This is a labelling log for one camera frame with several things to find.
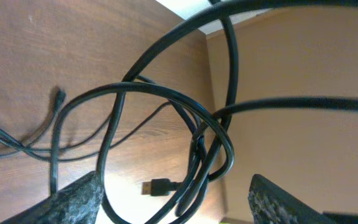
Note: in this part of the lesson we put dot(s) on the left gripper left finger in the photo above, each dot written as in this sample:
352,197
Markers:
76,203

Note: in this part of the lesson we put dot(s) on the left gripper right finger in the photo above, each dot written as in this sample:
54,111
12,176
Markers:
269,203

